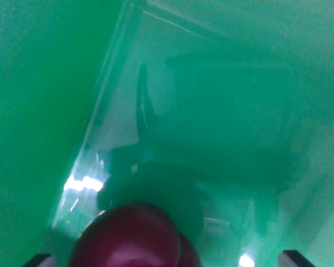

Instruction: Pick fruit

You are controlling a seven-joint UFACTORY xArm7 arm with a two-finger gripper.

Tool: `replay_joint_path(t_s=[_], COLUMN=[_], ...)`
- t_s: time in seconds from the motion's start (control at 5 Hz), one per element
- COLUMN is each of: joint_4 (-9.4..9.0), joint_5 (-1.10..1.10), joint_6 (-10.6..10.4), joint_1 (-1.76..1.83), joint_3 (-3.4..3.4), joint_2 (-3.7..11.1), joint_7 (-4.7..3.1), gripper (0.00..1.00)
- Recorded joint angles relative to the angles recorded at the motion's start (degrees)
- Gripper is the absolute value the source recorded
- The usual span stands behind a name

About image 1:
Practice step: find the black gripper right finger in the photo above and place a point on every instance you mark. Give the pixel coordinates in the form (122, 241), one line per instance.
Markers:
(290, 260)

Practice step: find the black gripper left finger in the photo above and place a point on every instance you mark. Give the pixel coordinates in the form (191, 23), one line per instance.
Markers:
(41, 261)

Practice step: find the dark red toy apple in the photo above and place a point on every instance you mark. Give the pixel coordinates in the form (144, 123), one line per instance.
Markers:
(133, 239)

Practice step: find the green plastic bin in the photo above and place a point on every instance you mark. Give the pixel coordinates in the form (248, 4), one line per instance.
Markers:
(211, 111)

